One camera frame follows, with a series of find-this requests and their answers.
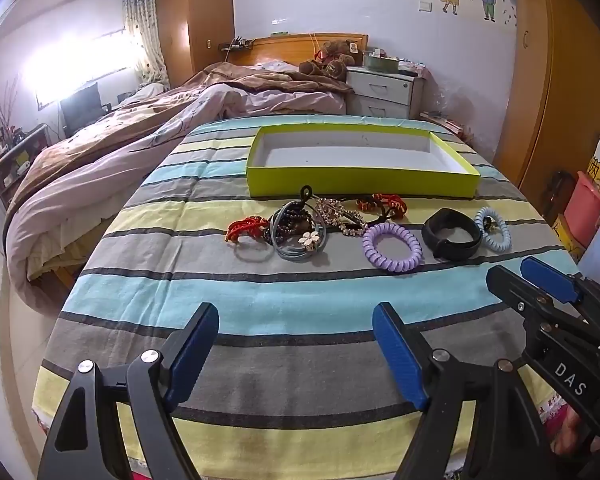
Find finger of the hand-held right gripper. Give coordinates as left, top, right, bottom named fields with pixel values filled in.
left=486, top=265, right=556, bottom=323
left=521, top=256, right=588, bottom=306

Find rhinestone hair clip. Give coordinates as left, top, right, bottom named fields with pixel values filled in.
left=316, top=199, right=369, bottom=236

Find wooden headboard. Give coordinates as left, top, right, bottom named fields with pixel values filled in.
left=227, top=34, right=370, bottom=68

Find dried flower branches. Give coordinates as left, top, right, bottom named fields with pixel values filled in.
left=0, top=75, right=22, bottom=133

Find striped cloth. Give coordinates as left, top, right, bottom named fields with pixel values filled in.
left=32, top=116, right=581, bottom=480

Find patterned curtain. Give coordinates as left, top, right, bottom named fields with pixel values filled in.
left=121, top=0, right=171, bottom=91

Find cluttered low shelf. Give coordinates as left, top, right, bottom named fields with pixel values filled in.
left=0, top=124, right=51, bottom=208

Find yellow-green cardboard box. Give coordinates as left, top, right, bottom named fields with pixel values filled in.
left=245, top=125, right=482, bottom=200

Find window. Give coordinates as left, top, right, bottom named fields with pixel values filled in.
left=22, top=30, right=141, bottom=111

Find plastic bag with books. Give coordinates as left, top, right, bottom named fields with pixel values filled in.
left=420, top=110, right=476, bottom=144

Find wooden wardrobe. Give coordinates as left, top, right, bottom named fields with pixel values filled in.
left=153, top=0, right=235, bottom=88

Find light blue spiral hair tie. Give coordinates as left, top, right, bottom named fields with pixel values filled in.
left=474, top=206, right=513, bottom=253

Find chunky red braided bracelet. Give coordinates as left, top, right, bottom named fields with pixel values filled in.
left=225, top=215, right=271, bottom=245

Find grey hair tie with flower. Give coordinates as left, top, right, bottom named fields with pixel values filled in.
left=233, top=205, right=329, bottom=264

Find dark beaded bracelet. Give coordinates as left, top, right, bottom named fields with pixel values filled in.
left=262, top=205, right=314, bottom=246

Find brown teddy bear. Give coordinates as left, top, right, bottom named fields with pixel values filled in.
left=299, top=39, right=359, bottom=81

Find person's right hand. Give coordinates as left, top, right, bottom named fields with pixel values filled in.
left=550, top=400, right=600, bottom=457

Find green basket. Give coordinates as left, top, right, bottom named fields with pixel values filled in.
left=362, top=52, right=404, bottom=74

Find white nightstand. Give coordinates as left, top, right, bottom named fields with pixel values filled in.
left=346, top=66, right=425, bottom=121

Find black office chair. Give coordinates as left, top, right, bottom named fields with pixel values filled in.
left=60, top=82, right=112, bottom=138

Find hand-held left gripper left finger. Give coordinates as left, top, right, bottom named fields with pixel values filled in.
left=36, top=302, right=221, bottom=480

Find purple spiral hair tie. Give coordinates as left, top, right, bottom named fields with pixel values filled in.
left=362, top=222, right=423, bottom=274

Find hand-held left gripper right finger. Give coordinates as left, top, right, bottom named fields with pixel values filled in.
left=372, top=302, right=553, bottom=480

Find wooden door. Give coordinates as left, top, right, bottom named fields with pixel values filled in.
left=492, top=0, right=600, bottom=211

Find pink and brown quilt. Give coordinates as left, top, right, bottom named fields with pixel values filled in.
left=5, top=62, right=351, bottom=301

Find black hair tie with bead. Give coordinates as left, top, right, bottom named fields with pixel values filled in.
left=299, top=184, right=397, bottom=234

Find black smart band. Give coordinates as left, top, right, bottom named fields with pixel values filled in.
left=421, top=207, right=482, bottom=261

